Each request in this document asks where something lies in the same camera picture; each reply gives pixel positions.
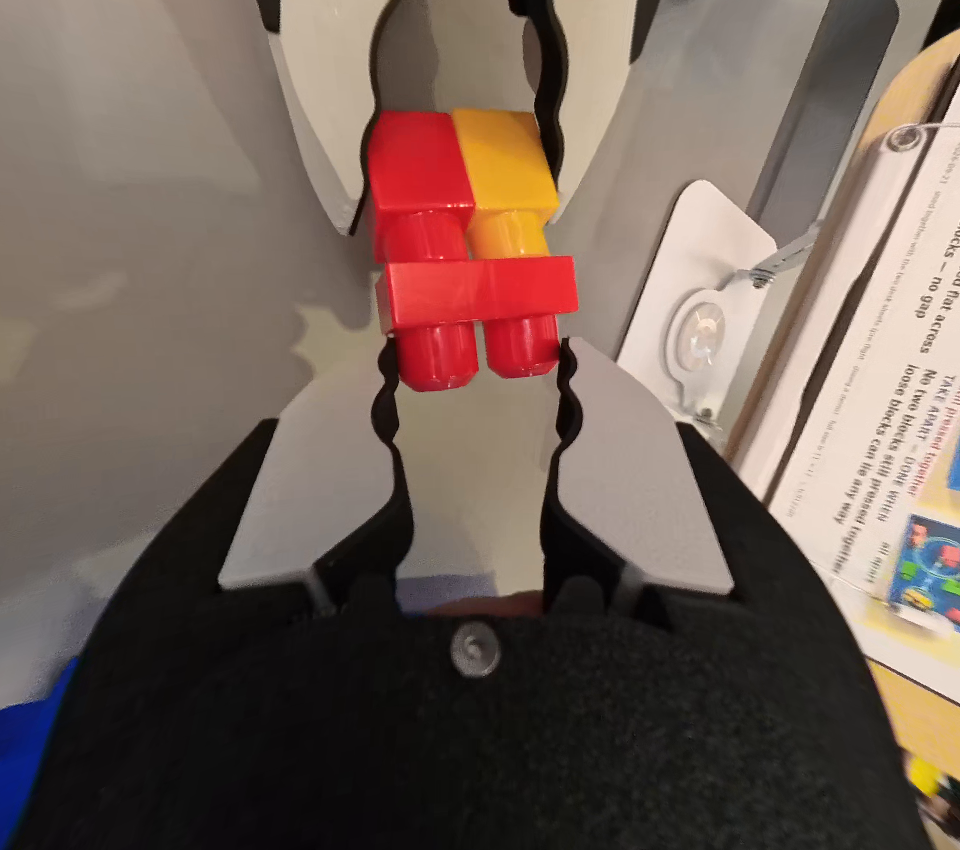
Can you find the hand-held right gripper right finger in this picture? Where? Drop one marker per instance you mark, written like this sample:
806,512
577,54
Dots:
637,490

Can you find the person's right hand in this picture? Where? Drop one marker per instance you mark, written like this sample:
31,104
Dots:
487,606

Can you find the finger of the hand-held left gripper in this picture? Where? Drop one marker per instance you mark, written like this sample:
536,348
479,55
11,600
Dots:
600,3
330,40

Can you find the red one-stud block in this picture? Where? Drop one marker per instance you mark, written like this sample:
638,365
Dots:
416,168

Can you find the printed instruction sheet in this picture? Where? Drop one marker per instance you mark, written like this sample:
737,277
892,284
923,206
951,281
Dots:
862,415

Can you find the white wooden document stand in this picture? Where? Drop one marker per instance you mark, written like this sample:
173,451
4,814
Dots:
705,243

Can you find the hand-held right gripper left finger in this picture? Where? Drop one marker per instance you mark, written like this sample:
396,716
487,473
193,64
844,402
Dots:
315,490

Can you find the red two-stud block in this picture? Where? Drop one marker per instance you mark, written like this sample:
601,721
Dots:
480,291

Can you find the yellow one-stud block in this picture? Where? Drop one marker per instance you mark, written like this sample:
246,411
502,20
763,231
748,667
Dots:
510,160

